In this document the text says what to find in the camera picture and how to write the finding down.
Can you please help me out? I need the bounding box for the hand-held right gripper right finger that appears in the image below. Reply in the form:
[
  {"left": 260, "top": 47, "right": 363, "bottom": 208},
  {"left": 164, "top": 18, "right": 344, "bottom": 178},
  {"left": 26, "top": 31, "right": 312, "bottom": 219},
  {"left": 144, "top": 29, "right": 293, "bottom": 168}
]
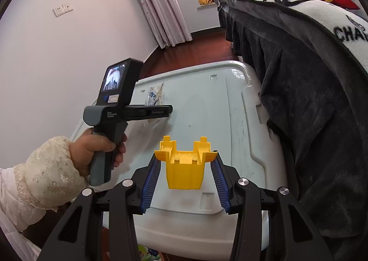
[{"left": 210, "top": 150, "right": 335, "bottom": 261}]

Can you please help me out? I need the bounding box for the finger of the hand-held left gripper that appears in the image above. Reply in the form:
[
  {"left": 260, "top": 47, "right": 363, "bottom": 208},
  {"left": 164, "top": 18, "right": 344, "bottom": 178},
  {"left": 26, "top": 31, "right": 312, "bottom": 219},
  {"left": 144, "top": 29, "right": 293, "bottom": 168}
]
[{"left": 123, "top": 105, "right": 173, "bottom": 120}]

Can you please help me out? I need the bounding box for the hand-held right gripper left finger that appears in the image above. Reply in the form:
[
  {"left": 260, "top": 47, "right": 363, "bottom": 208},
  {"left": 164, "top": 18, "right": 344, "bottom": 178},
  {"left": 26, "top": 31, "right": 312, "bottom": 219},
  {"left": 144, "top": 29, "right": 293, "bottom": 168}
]
[{"left": 40, "top": 150, "right": 161, "bottom": 261}]

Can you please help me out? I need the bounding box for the clear plastic wrapper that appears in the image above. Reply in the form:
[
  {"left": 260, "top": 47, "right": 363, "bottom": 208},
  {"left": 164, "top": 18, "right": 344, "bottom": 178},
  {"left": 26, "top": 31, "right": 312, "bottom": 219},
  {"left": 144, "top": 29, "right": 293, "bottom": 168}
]
[{"left": 141, "top": 81, "right": 170, "bottom": 128}]

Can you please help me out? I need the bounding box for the yellow plastic part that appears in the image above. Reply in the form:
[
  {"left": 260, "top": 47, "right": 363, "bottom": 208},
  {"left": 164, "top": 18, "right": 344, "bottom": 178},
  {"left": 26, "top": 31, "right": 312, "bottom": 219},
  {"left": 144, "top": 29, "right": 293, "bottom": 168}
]
[{"left": 154, "top": 135, "right": 217, "bottom": 190}]

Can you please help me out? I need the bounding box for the person's left forearm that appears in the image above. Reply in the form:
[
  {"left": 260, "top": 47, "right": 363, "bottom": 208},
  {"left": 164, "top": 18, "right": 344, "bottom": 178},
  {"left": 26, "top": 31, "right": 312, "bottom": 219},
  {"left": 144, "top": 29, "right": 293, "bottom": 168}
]
[{"left": 0, "top": 136, "right": 89, "bottom": 261}]

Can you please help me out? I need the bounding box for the person's left hand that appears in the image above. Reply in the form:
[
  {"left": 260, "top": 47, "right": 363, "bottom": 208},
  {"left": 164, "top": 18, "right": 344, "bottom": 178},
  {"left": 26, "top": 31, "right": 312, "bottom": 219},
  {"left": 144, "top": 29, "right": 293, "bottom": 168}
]
[{"left": 69, "top": 128, "right": 127, "bottom": 177}]

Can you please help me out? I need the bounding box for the pink patterned curtain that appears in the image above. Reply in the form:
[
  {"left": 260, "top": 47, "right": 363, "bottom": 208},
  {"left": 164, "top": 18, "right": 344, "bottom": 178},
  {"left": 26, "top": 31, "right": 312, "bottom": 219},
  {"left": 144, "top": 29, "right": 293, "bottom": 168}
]
[{"left": 121, "top": 0, "right": 193, "bottom": 48}]

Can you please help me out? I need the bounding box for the dark blanket with white band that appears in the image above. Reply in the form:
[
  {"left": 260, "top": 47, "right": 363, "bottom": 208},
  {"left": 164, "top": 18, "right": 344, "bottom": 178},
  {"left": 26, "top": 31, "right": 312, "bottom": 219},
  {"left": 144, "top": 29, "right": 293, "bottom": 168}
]
[{"left": 214, "top": 0, "right": 368, "bottom": 261}]

